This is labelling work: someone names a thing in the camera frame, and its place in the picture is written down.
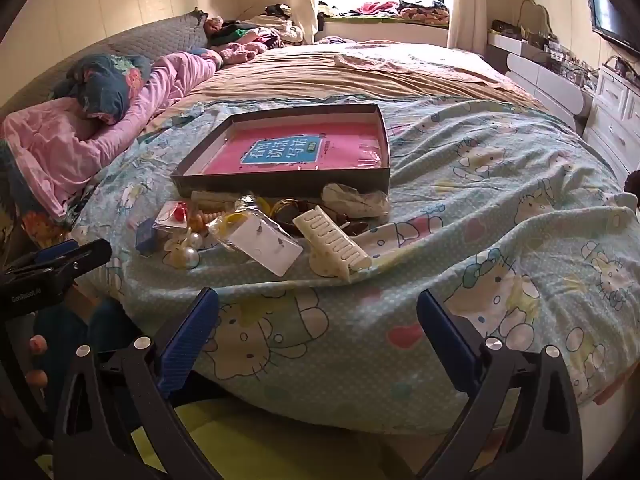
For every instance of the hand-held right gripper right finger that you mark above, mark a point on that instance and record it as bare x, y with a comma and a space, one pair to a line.
450, 340

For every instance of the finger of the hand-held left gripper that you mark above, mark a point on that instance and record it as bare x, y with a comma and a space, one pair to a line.
90, 256
55, 251

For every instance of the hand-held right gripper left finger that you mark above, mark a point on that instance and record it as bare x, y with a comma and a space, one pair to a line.
187, 340

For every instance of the small blue box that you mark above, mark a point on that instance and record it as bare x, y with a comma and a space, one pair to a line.
146, 234

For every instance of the pearl hair accessory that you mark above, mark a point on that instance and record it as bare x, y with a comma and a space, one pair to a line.
189, 257

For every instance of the red earrings clear packet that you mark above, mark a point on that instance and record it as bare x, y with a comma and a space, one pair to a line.
176, 214

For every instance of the white earring card packet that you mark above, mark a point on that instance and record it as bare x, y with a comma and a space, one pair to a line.
260, 249

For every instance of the white hair claw clip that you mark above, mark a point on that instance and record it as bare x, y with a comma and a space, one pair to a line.
327, 240

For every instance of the white fabric pouch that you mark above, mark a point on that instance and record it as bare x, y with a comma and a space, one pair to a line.
350, 199

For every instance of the dark shallow cardboard box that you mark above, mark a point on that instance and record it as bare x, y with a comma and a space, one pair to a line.
280, 187

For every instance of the person's left hand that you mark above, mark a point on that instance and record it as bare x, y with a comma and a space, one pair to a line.
38, 345

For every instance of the pink quilt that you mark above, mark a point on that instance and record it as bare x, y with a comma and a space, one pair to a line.
60, 145

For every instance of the cartoon cat printed blanket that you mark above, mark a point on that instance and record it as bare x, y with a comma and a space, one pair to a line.
475, 220

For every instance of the yellow green cloth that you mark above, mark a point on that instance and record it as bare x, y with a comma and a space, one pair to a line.
260, 440

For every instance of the yellow hair clips clear packet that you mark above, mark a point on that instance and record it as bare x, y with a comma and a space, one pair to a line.
232, 222

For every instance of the cream hair comb clip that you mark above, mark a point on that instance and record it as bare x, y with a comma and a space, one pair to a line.
215, 200

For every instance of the blue floral pillow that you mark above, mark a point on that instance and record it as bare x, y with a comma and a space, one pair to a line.
105, 85

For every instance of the pink book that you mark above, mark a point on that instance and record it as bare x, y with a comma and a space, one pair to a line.
330, 150

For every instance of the grey quilted headboard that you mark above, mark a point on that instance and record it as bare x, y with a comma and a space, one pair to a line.
150, 35

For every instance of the dark brown plush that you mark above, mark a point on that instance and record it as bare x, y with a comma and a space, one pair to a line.
634, 182

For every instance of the pink plush toy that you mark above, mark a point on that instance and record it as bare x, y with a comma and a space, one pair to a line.
240, 52

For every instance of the grey white vanity table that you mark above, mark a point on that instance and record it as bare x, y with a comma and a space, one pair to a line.
540, 77

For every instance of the white drawer dresser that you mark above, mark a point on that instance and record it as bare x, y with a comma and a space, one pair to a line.
615, 115

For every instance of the pile of clothes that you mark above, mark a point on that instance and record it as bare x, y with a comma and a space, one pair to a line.
260, 32

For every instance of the tan bedsheet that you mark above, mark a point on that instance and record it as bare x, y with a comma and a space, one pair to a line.
325, 80

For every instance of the white window bench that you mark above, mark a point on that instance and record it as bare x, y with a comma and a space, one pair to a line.
390, 32

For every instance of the vanity mirror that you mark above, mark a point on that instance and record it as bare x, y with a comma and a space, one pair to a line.
535, 17

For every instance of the clothes heap on windowsill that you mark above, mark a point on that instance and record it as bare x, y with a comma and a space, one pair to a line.
395, 10

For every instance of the black flat television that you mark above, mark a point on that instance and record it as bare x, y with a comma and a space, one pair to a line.
612, 15

